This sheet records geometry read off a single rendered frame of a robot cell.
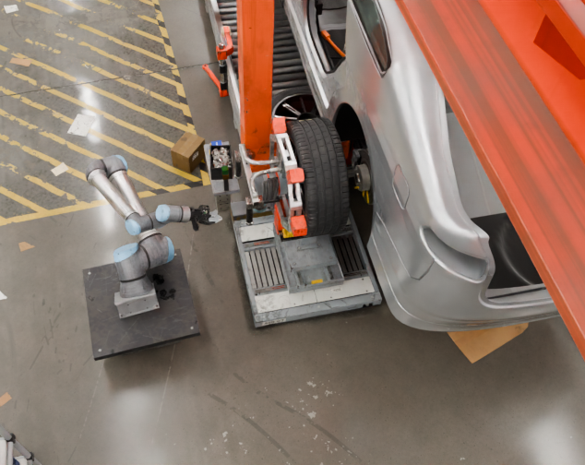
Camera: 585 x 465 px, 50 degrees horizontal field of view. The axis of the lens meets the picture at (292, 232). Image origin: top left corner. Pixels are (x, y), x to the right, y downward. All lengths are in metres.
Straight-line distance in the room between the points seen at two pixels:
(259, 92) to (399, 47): 0.95
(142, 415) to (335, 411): 1.11
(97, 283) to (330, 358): 1.48
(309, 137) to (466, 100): 2.46
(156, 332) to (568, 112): 3.07
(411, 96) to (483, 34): 1.78
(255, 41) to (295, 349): 1.85
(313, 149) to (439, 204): 0.96
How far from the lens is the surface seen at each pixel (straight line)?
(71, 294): 4.28
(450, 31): 1.02
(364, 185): 3.56
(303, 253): 4.02
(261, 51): 3.37
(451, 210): 2.55
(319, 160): 3.28
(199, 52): 5.71
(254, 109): 3.63
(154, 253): 3.67
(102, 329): 3.77
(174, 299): 3.78
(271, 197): 3.30
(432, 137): 2.68
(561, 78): 0.91
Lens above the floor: 3.58
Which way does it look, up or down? 55 degrees down
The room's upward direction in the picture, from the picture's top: 5 degrees clockwise
